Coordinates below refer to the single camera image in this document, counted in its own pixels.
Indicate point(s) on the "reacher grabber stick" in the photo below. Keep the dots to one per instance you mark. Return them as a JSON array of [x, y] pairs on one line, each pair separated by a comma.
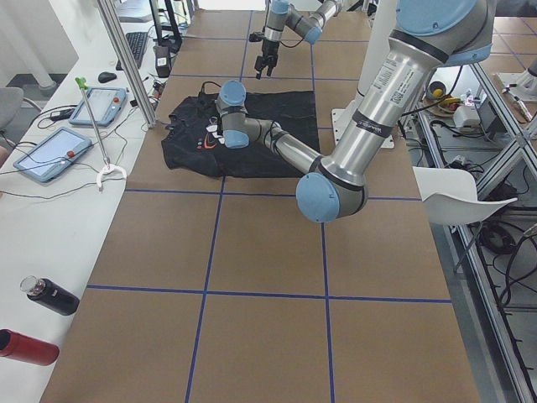
[[108, 167]]

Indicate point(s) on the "red water bottle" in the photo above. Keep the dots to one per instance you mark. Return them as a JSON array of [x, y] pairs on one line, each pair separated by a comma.
[[17, 346]]

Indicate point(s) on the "black water bottle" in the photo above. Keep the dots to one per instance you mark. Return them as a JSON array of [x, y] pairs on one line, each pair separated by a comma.
[[50, 295]]

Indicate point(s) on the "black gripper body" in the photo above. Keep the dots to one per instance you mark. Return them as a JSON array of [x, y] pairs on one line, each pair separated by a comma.
[[268, 49]]

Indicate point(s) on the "black printed t-shirt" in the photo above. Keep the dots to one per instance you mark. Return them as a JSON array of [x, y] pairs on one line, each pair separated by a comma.
[[189, 144]]

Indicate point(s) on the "aluminium frame post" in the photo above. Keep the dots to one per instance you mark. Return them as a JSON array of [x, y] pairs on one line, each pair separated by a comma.
[[125, 55]]

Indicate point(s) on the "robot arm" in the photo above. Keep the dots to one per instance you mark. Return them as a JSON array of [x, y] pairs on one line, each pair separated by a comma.
[[280, 15], [425, 35]]

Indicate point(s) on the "black computer mouse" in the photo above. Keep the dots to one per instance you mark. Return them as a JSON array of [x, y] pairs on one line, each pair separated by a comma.
[[106, 76]]

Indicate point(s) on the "blue teach pendant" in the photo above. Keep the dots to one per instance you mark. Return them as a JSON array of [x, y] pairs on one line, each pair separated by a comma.
[[53, 155], [105, 102]]

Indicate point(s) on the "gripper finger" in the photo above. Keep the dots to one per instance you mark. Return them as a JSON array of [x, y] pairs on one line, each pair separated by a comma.
[[259, 68], [271, 63]]

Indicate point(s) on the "far blue teach pendant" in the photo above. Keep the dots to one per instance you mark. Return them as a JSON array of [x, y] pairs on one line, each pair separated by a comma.
[[105, 102]]

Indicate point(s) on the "white chair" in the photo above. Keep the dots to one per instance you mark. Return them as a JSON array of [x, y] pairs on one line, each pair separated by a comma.
[[450, 197]]

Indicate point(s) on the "near blue teach pendant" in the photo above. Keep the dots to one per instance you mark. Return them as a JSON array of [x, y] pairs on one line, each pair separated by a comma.
[[53, 155]]

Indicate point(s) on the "black keyboard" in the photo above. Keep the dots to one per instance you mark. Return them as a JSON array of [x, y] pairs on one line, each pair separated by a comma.
[[137, 42]]

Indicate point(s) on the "brown paper table cover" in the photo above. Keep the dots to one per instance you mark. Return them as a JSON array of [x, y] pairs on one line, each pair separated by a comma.
[[219, 290]]

